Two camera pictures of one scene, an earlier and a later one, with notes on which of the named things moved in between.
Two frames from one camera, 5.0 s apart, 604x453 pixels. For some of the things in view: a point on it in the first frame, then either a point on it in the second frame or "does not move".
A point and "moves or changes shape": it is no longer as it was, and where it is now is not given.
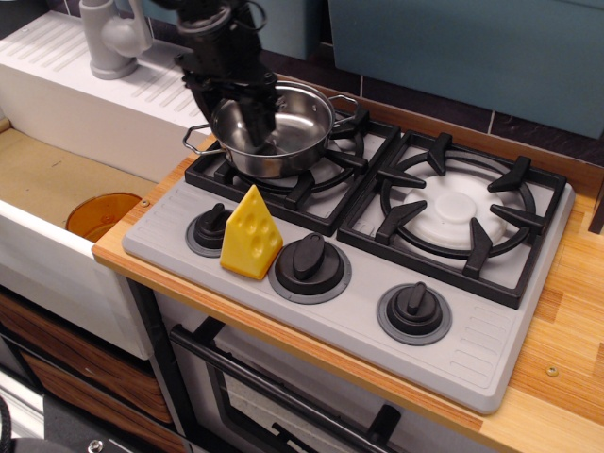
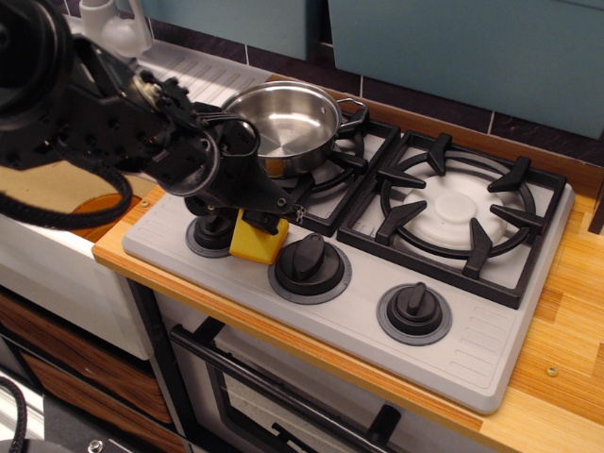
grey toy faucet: [114, 41] does not move
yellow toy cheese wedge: [251, 242] moves or changes shape
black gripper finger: [208, 101] → [219, 217]
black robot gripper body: [226, 56] → [226, 167]
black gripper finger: [260, 119] → [265, 221]
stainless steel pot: [306, 117] moves or changes shape
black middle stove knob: [310, 271] does not move
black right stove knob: [414, 314] does not move
